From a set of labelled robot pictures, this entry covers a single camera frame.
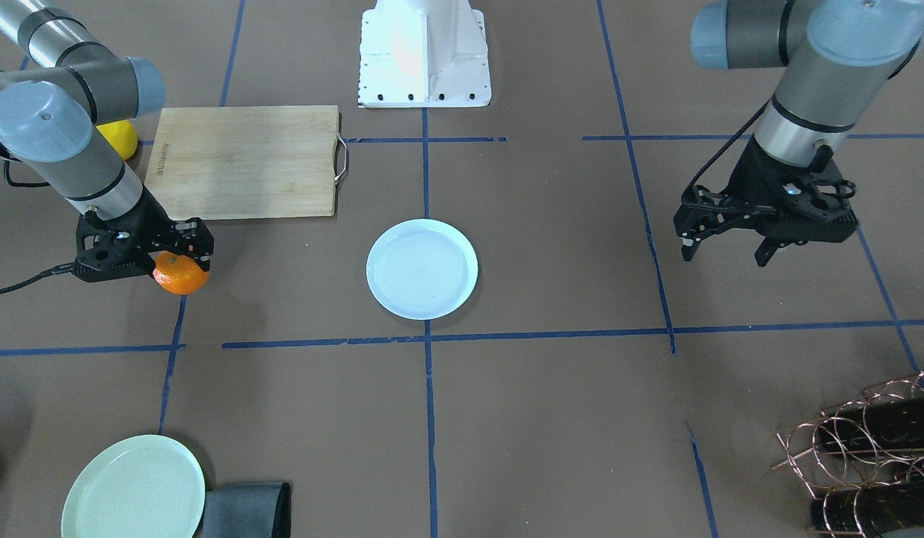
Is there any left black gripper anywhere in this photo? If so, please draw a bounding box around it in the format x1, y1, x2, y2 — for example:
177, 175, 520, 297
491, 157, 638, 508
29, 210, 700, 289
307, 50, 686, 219
673, 137, 859, 267

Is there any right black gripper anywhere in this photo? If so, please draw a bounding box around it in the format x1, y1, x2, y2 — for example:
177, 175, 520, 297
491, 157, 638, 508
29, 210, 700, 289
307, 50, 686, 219
73, 188, 214, 282

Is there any orange fruit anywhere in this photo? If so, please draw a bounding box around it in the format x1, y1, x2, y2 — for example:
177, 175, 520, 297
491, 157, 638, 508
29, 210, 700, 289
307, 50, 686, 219
152, 251, 209, 295

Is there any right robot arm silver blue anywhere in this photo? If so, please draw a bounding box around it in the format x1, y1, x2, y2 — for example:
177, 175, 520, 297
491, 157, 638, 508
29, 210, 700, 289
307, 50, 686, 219
0, 1, 214, 283

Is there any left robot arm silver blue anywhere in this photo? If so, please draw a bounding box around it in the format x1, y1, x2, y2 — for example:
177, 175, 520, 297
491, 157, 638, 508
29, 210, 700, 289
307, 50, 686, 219
673, 1, 924, 267

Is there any light blue plate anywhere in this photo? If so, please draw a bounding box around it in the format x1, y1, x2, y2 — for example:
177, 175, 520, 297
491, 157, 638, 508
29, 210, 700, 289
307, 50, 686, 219
366, 218, 479, 321

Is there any light green plate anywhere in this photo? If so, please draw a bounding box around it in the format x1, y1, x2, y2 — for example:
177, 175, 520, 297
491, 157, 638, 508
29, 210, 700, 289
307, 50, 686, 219
60, 435, 206, 537

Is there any wooden cutting board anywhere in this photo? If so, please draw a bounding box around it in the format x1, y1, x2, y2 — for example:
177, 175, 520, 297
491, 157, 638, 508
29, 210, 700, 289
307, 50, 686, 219
144, 105, 348, 221

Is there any yellow lemon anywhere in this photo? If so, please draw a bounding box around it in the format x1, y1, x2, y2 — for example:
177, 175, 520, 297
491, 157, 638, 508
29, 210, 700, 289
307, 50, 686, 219
96, 120, 140, 162

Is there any dark wine bottle middle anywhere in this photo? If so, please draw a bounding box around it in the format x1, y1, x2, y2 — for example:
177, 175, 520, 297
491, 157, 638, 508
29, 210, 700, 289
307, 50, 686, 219
817, 396, 924, 457

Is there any dark wine bottle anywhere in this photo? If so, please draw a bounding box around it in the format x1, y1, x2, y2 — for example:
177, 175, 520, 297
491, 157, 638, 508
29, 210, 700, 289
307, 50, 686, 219
810, 481, 924, 537
817, 396, 924, 457

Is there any dark grey folded cloth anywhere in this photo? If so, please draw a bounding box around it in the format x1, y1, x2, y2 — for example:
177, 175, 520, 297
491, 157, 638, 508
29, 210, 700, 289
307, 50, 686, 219
201, 481, 292, 537

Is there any dark wine bottle front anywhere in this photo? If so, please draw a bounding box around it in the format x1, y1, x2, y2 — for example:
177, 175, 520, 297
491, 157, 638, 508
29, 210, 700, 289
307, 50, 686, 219
810, 481, 924, 537

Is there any copper wire bottle rack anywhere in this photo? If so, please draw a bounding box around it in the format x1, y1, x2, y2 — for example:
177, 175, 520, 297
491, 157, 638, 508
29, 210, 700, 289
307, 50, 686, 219
775, 371, 924, 537

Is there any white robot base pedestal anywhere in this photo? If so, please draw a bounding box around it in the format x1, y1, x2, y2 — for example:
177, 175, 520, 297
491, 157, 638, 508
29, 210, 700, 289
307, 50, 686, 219
357, 1, 493, 109

